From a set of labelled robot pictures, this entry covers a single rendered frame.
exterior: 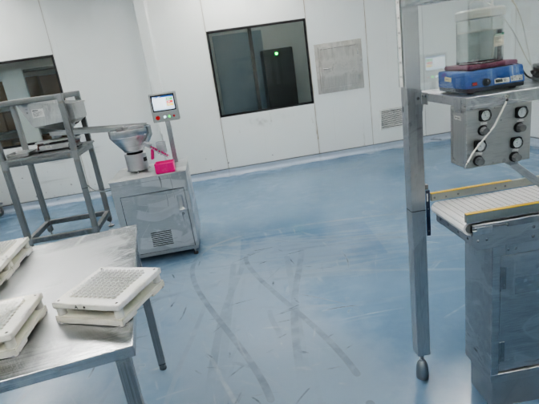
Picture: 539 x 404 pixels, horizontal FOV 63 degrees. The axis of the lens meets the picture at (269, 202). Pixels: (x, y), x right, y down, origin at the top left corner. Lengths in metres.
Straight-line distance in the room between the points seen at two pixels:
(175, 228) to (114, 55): 3.30
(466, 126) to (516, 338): 0.94
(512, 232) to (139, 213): 2.87
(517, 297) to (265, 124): 5.08
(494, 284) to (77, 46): 5.84
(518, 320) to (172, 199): 2.69
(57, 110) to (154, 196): 1.39
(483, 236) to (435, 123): 5.71
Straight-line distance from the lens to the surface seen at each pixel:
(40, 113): 4.71
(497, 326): 2.01
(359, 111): 6.87
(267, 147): 6.61
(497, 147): 1.63
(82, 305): 1.47
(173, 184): 3.76
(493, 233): 1.76
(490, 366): 2.11
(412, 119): 1.83
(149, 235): 3.90
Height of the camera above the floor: 1.51
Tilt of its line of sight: 17 degrees down
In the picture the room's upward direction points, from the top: 8 degrees counter-clockwise
